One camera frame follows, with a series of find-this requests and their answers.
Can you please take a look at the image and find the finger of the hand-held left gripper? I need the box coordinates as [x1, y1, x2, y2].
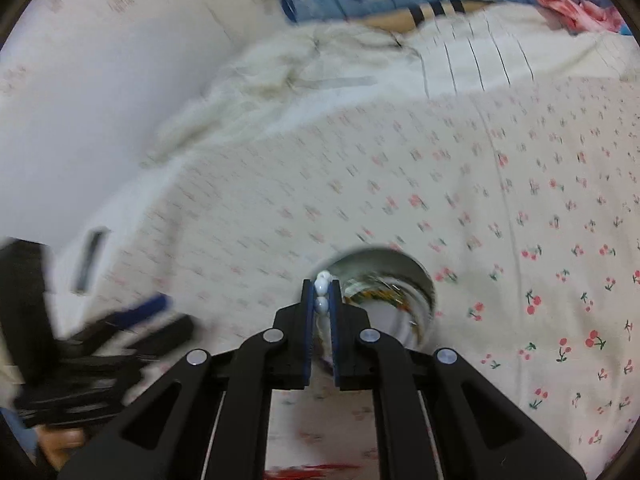
[107, 315, 196, 366]
[75, 295, 172, 343]

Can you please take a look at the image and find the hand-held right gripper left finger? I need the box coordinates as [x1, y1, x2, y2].
[57, 278, 314, 480]

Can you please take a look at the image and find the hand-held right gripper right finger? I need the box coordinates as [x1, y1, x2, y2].
[330, 279, 588, 480]

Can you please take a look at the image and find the white bead bracelet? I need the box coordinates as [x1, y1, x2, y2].
[313, 270, 333, 317]

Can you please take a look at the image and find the pile of bead bracelets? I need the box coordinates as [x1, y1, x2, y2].
[344, 277, 426, 313]

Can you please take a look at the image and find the round metal tin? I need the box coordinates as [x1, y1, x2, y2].
[320, 246, 436, 356]

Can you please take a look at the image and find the red string bracelet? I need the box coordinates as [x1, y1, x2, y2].
[264, 464, 362, 480]

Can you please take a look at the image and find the person's left hand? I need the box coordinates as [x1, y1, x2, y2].
[36, 426, 90, 467]

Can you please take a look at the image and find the dark rectangular object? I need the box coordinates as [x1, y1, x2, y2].
[74, 229, 110, 294]

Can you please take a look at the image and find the white mattress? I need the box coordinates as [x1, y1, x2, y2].
[50, 160, 186, 281]

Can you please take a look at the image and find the cherry print bedsheet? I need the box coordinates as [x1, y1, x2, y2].
[50, 75, 640, 480]

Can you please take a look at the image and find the tan striped pillow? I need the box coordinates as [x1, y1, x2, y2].
[360, 0, 496, 34]

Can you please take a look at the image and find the white striped duvet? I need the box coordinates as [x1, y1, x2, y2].
[140, 2, 640, 171]

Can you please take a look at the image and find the pink cloth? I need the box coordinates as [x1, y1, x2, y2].
[522, 0, 627, 36]

